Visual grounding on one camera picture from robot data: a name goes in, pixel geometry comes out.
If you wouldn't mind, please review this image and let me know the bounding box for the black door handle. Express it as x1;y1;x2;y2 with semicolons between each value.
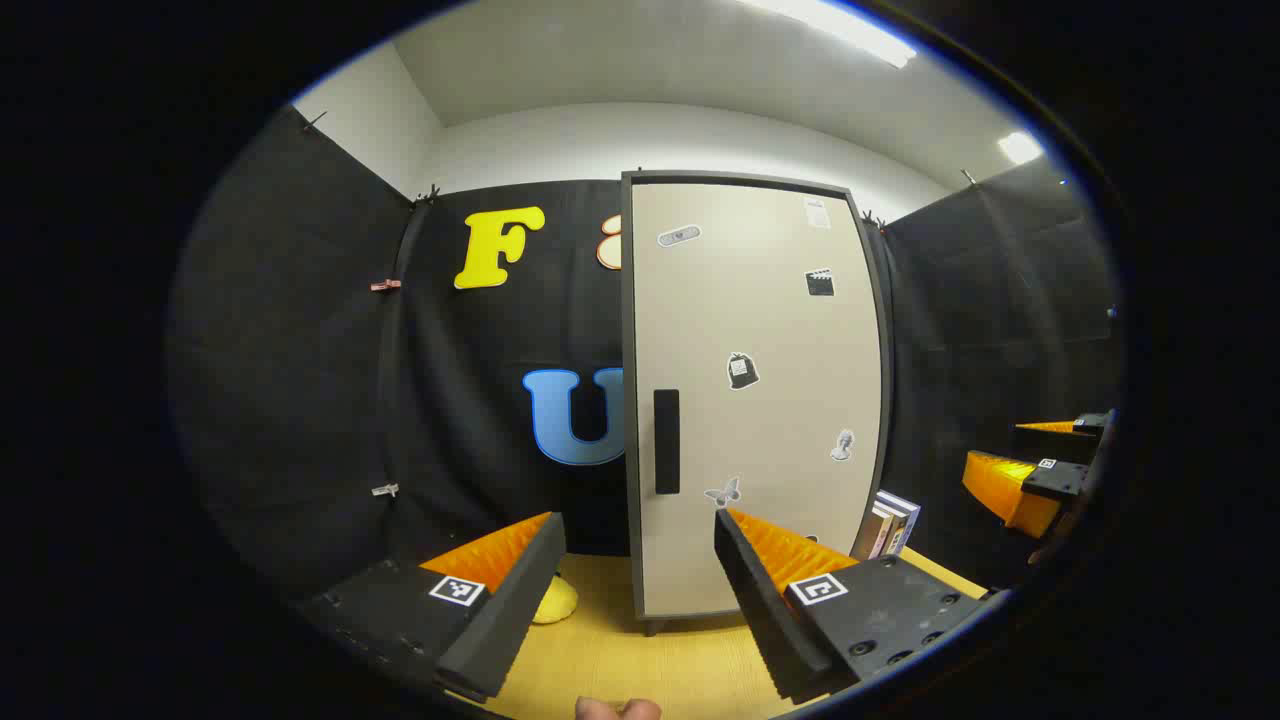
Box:
654;389;681;496

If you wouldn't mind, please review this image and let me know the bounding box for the black backdrop cloth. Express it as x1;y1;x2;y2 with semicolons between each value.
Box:
170;105;1121;601

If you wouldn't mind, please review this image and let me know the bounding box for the yellow rounded object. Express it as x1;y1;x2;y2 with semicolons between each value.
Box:
530;575;580;626

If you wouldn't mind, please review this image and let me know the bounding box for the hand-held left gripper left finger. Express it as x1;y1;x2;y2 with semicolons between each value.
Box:
300;512;568;703

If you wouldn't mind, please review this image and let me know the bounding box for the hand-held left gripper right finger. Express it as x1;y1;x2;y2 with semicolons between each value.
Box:
714;508;991;706

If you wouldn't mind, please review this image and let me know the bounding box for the beige cabinet door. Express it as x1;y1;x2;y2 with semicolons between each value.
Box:
630;180;887;618

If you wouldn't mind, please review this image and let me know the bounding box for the blue grey spine book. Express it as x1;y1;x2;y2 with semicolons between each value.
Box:
878;490;922;557

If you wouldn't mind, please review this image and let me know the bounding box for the long ceiling light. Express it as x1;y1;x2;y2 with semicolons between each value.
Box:
740;0;918;69

